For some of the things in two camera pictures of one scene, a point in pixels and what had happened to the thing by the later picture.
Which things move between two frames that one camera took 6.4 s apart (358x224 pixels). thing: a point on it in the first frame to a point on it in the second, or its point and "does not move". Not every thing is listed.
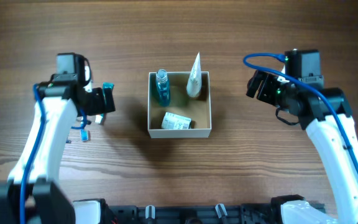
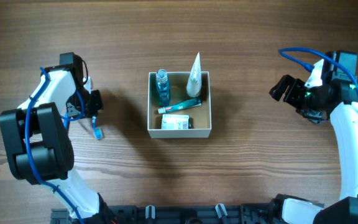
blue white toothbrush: x=85 y=135 to x=97 y=130
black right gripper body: x=277 y=91 to x=299 y=97
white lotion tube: x=194 y=86 does not move
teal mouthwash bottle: x=163 y=86 does not move
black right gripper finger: x=258 y=86 to x=277 y=92
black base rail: x=259 y=213 does not move
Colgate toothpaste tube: x=109 y=101 to x=193 y=103
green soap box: x=171 y=121 does not move
